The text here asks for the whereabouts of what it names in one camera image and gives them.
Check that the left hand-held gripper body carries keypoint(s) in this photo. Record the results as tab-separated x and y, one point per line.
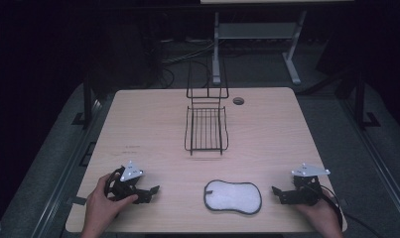
129	189

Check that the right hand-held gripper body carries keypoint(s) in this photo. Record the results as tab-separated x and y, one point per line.
307	191

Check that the person's right hand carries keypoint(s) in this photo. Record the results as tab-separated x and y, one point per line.
321	214

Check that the person's left hand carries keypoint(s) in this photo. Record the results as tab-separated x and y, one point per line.
103	205

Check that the white pad with dark edge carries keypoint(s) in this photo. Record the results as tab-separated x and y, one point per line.
233	197

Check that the grey metal stand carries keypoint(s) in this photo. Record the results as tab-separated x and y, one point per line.
257	31

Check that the aluminium floor rail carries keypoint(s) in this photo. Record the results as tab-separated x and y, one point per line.
376	158
63	178

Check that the black metal post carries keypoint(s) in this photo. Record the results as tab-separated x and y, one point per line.
360	99
87	99

